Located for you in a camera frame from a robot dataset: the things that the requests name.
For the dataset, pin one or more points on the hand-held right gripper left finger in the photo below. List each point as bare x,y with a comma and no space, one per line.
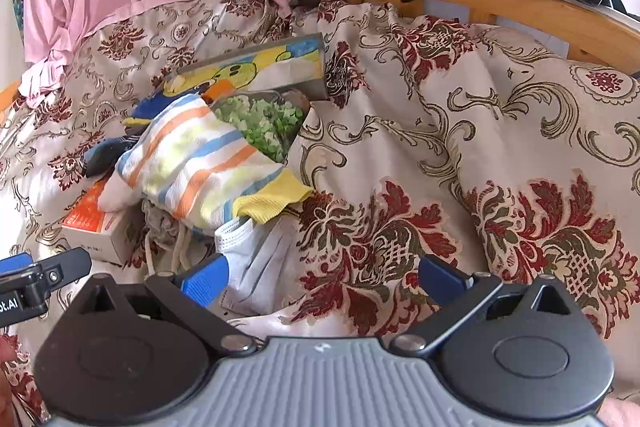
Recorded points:
205,283

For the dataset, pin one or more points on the orange and white carton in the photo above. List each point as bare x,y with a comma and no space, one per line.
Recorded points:
95,227

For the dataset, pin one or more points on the white face mask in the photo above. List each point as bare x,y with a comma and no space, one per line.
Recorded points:
257,259

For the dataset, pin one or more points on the green floral cloth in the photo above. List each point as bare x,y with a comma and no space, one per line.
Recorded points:
260,122

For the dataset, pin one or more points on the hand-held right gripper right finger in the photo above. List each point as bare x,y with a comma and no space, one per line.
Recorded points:
440,278

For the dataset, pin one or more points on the person's left hand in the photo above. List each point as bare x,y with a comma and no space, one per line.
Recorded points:
4,377

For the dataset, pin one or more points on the teal wall poster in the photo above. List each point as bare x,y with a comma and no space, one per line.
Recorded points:
19,2

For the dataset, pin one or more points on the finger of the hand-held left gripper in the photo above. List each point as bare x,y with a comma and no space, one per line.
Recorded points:
15,264
65,268

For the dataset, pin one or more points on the floral patterned bedspread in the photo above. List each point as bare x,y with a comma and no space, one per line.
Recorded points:
400,107

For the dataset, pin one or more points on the cartoon print storage box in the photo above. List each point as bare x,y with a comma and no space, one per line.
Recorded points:
280,67

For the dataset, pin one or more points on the blue and yellow sock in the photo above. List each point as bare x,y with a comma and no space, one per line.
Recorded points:
107,154

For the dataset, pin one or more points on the striped towel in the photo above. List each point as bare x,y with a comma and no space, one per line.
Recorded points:
185,157

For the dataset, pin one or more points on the yellow cloth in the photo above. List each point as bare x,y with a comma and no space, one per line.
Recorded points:
275,198

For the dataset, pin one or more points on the wooden bunk bed frame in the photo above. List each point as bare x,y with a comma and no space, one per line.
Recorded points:
550,14

